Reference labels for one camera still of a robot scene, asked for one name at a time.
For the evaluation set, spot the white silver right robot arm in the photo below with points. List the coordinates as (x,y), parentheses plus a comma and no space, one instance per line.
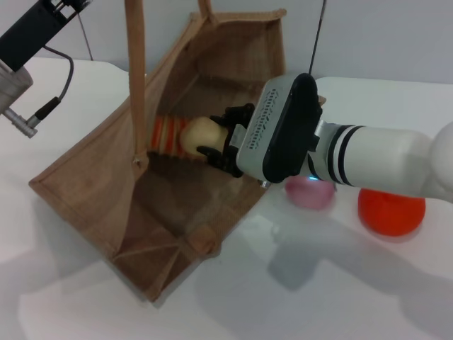
(382,159)

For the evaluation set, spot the orange tangerine toy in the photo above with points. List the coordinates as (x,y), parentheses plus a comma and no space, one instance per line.
(391,216)

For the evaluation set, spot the brown jute tote bag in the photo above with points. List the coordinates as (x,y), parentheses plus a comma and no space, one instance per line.
(106,198)

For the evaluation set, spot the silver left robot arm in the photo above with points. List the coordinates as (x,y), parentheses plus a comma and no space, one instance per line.
(12,88)

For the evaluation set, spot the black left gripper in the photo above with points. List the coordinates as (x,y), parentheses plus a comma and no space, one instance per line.
(32,39)

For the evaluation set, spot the orange striped long bread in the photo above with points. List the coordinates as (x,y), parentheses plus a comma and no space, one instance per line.
(166,136)

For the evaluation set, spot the pink peach toy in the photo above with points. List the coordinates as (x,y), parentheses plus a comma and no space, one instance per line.
(309,195)

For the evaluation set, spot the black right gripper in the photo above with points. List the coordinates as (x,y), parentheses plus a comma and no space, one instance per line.
(235,140)

